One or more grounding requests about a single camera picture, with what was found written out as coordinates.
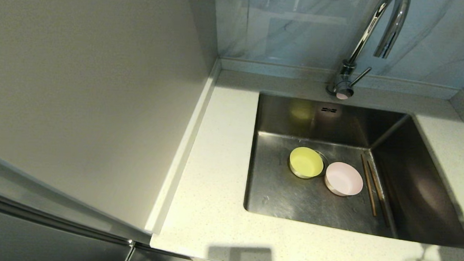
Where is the yellow plastic bowl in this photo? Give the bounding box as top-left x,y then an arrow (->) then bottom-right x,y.
288,146 -> 325,180

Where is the pink plastic bowl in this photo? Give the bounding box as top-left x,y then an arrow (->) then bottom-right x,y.
324,161 -> 365,198

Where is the chrome gooseneck faucet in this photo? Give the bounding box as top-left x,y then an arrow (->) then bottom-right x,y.
325,0 -> 412,102

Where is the wooden chopstick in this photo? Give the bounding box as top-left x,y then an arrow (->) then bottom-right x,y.
358,154 -> 380,217
365,160 -> 393,228

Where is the stainless steel sink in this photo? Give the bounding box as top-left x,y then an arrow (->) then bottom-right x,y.
243,91 -> 464,249

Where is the metal sink drain strainer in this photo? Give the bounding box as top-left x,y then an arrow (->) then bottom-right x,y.
314,150 -> 330,178

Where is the grey tall cabinet door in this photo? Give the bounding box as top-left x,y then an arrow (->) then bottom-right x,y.
0,190 -> 194,261

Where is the chrome cabinet door handle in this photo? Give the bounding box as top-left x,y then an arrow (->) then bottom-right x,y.
122,239 -> 136,261

